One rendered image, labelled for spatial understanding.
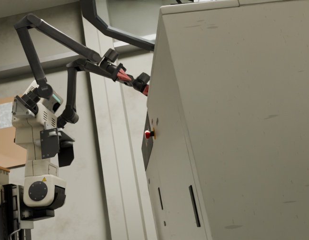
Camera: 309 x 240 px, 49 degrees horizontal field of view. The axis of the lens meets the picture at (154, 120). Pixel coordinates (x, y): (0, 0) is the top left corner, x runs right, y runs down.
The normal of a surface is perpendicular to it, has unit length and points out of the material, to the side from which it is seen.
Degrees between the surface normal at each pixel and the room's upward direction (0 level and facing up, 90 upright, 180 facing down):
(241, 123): 90
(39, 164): 90
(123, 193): 90
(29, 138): 90
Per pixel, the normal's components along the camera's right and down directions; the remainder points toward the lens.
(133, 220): -0.09, -0.31
